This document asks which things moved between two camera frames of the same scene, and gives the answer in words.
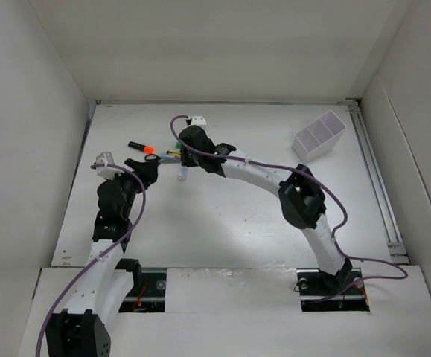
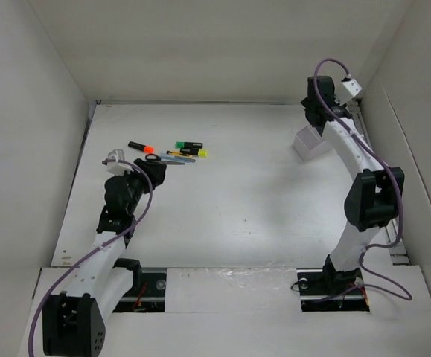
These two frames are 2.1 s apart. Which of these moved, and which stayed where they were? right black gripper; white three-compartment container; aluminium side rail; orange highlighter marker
Moved: right black gripper
Stayed: orange highlighter marker; aluminium side rail; white three-compartment container
